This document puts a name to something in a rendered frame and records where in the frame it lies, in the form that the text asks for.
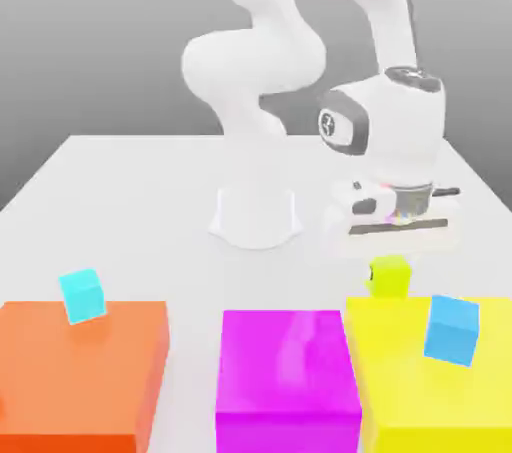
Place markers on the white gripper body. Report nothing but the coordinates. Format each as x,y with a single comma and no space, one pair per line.
396,239

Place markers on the small lime green cube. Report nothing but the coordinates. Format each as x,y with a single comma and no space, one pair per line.
390,277

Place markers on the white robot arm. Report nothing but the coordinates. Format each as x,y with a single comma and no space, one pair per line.
256,61

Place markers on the small blue cube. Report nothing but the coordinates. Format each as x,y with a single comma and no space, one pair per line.
452,331

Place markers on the small cyan cube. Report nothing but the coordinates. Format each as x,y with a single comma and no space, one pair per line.
82,295

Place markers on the large yellow box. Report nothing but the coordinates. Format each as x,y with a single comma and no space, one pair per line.
420,393

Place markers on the large magenta box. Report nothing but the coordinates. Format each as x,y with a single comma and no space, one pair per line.
286,373

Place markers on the large orange box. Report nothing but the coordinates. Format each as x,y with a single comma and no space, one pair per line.
76,377

